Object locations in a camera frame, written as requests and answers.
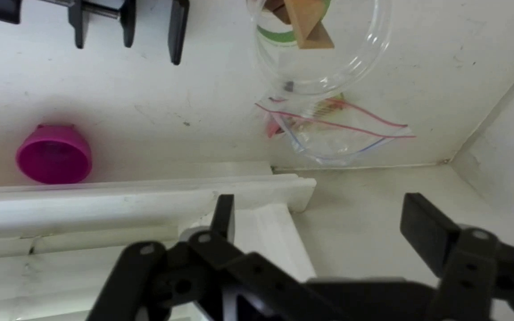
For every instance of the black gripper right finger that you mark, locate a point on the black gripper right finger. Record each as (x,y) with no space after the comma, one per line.
(477,267)

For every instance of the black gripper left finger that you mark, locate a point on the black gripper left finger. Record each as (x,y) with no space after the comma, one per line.
(144,285)

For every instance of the small wooden block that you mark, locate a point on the small wooden block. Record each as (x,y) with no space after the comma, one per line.
(304,20)

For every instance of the small pink cup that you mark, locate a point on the small pink cup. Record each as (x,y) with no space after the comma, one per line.
(54,155)

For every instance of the clear plastic cup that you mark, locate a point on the clear plastic cup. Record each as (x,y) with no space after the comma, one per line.
(352,53)

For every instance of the clear zip plastic bag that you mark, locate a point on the clear zip plastic bag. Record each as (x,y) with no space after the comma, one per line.
(335,139)

